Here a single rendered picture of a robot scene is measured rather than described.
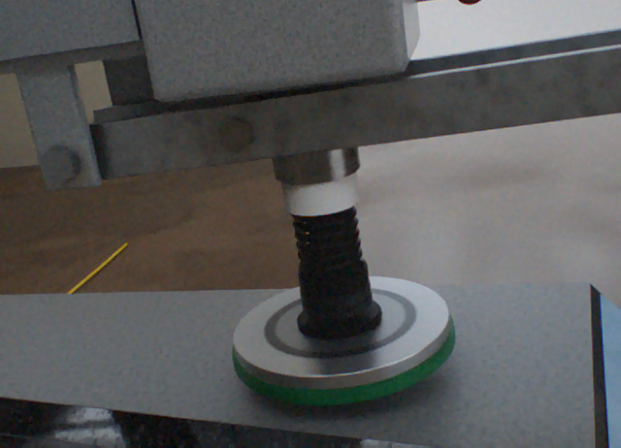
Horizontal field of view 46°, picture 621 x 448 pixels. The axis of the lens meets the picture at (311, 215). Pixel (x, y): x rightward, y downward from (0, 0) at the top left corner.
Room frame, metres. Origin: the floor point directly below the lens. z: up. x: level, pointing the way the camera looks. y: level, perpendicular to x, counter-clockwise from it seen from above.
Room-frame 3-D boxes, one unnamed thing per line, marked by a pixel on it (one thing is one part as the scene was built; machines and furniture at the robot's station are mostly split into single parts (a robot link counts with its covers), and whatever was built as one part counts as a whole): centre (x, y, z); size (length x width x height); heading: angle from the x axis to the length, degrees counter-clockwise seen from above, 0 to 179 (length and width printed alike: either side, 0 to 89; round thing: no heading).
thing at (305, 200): (0.66, -0.01, 1.02); 0.07 x 0.07 x 0.04
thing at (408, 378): (0.66, -0.01, 0.87); 0.22 x 0.22 x 0.04
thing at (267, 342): (0.66, -0.01, 0.87); 0.21 x 0.21 x 0.01
